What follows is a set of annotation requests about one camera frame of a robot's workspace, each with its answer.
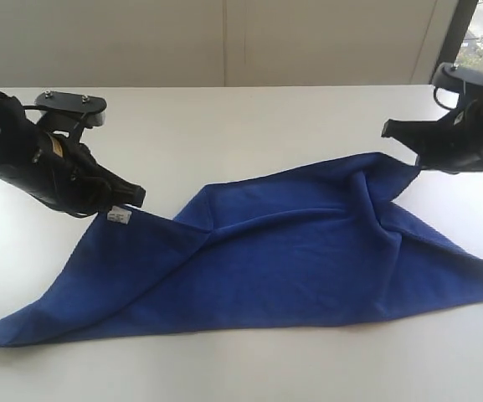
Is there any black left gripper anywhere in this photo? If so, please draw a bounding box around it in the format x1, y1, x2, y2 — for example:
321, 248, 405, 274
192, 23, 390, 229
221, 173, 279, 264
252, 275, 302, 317
0, 94, 146, 218

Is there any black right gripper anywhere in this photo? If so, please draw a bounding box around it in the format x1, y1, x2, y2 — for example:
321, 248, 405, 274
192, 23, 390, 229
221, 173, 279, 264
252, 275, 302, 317
381, 90, 483, 174

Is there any blue towel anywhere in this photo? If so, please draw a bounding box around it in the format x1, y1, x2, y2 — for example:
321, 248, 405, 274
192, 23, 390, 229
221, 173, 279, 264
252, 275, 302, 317
0, 152, 483, 348

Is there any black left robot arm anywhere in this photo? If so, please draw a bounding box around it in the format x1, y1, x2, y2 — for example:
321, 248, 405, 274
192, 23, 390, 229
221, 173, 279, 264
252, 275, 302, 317
0, 90, 146, 218

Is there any white clothing label tag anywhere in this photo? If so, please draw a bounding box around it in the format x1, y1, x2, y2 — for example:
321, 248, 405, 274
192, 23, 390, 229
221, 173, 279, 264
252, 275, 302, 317
106, 206, 132, 224

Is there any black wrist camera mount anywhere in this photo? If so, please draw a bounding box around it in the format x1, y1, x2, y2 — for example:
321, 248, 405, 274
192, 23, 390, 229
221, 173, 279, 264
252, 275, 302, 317
23, 90, 107, 143
431, 62, 483, 111

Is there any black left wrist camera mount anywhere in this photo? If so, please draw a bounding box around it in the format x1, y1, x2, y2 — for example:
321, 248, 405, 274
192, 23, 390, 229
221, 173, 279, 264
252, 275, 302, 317
23, 90, 107, 143

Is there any black window frame post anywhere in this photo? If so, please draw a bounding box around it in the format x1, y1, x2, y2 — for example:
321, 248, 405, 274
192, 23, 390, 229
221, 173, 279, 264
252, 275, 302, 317
429, 0, 479, 82

